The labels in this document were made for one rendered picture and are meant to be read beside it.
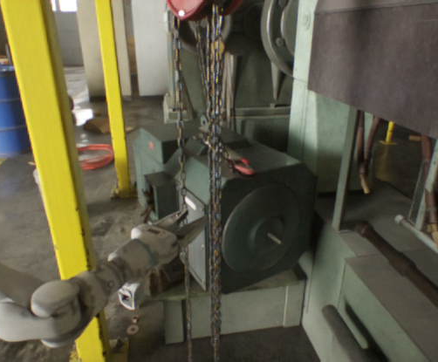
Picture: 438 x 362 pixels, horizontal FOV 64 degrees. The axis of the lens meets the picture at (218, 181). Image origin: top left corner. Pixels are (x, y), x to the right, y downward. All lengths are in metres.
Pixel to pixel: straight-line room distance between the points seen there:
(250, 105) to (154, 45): 5.06
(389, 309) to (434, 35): 0.65
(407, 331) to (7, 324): 0.83
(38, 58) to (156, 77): 5.97
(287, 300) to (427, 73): 1.10
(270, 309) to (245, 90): 1.13
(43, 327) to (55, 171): 0.60
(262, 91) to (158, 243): 1.43
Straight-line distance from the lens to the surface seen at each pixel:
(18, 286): 0.65
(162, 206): 1.24
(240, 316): 1.66
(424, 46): 0.95
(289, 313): 1.71
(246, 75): 1.97
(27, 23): 1.06
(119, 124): 2.81
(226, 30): 1.77
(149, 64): 6.96
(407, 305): 1.08
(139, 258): 0.68
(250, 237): 1.17
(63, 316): 0.61
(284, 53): 1.77
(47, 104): 1.08
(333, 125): 1.55
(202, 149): 1.25
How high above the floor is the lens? 1.25
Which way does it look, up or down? 23 degrees down
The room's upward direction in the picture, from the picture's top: straight up
